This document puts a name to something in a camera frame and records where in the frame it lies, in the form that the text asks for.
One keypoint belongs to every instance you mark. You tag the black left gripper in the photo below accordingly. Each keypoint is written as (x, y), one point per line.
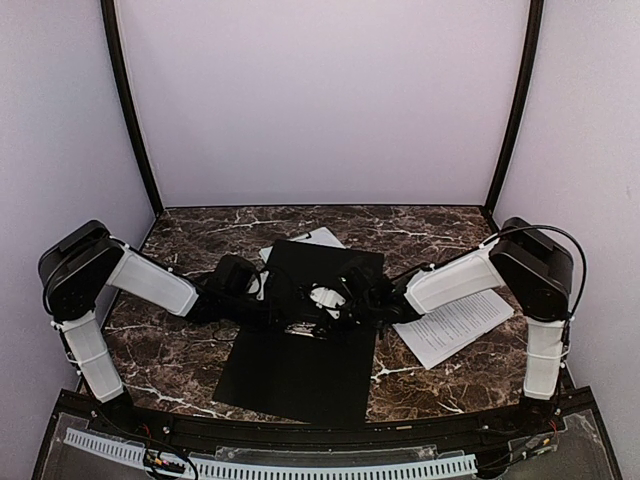
(298, 310)

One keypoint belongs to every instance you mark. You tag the silver folder spring clip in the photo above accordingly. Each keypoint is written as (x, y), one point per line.
(305, 329)

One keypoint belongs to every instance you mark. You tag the blue file folder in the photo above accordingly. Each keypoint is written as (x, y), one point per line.
(323, 381)

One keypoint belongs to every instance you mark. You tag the stapled text document stack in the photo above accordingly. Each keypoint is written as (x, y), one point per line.
(439, 334)

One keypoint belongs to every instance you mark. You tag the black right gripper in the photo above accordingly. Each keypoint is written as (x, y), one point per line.
(345, 293)

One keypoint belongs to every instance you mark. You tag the black left frame post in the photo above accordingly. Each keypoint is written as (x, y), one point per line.
(127, 104)

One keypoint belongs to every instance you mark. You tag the white slotted cable duct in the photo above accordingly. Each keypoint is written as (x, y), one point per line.
(245, 463)

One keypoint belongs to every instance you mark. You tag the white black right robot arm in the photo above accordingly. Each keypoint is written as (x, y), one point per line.
(522, 257)

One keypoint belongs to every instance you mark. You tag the black frame post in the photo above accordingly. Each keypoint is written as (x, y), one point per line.
(127, 104)
(521, 90)

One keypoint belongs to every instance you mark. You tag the black right frame post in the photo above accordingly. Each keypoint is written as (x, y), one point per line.
(521, 90)

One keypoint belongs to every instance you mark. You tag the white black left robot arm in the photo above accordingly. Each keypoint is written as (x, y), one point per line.
(76, 270)

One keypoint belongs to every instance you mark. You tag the mint green clipboard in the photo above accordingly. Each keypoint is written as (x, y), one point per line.
(310, 240)

